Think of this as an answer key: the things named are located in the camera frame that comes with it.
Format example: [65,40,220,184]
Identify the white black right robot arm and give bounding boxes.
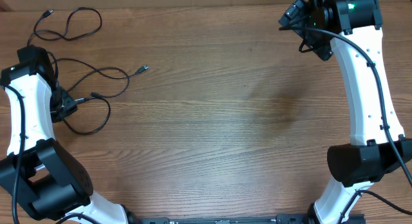
[301,0,411,223]

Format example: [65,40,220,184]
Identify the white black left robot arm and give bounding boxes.
[1,45,138,223]

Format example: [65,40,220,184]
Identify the thin black USB cable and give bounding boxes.
[62,91,112,136]

